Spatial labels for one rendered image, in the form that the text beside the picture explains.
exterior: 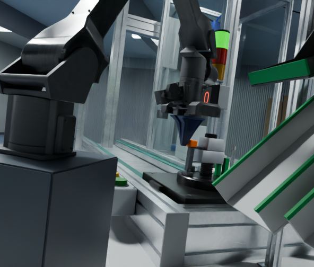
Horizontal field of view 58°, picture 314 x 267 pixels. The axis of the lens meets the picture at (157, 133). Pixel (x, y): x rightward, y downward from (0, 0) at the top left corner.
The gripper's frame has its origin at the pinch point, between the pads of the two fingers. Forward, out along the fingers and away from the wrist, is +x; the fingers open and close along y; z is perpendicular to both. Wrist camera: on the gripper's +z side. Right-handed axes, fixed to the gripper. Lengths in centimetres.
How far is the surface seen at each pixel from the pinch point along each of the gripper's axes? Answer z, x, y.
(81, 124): 13, 5, -81
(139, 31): -18, -52, -105
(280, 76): 1.2, -10.1, 27.9
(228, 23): -20.6, -35.0, -18.7
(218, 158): -8.9, 5.6, 2.3
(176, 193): 4.7, 12.5, 8.6
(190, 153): -1.8, 5.0, 0.8
